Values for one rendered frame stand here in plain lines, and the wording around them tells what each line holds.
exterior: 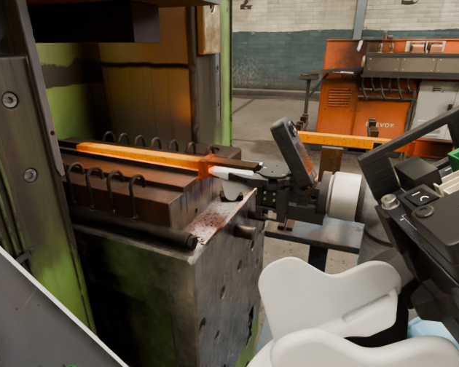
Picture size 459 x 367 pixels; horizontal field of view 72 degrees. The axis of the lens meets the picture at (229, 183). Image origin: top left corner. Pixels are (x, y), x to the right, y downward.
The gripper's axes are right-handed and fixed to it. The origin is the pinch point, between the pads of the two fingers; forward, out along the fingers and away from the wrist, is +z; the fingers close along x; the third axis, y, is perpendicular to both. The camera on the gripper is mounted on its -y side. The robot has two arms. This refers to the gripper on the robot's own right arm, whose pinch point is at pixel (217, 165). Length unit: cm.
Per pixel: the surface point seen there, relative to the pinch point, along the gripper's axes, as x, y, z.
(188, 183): -6.0, 1.5, 2.7
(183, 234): -14.4, 6.1, -0.9
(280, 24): 732, -60, 185
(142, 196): -11.9, 2.4, 8.0
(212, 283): -9.9, 18.2, -3.2
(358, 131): 345, 75, -18
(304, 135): 33.1, 1.8, -9.6
